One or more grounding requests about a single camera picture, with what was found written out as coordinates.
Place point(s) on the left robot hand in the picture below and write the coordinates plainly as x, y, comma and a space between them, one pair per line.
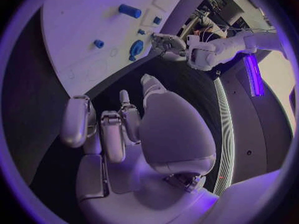
169, 43

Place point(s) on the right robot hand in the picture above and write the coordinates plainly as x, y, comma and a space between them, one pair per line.
172, 134

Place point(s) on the person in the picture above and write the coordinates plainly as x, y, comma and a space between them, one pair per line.
211, 35

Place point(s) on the blue long cylinder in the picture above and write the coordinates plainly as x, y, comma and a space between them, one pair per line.
130, 11

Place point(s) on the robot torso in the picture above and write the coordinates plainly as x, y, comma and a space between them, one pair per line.
257, 134

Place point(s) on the glowing light bar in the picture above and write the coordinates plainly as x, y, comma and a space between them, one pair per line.
253, 74

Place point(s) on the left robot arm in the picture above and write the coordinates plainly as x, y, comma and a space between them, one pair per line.
233, 44

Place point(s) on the white task board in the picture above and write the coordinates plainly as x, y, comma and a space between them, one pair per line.
81, 22

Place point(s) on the small blue peg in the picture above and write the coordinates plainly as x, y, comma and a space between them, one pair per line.
141, 32

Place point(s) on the blue block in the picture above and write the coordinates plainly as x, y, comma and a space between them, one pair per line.
157, 20

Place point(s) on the blue gear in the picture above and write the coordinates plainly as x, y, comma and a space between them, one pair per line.
136, 47

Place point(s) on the blue short cylinder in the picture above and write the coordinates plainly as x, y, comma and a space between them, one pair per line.
98, 44

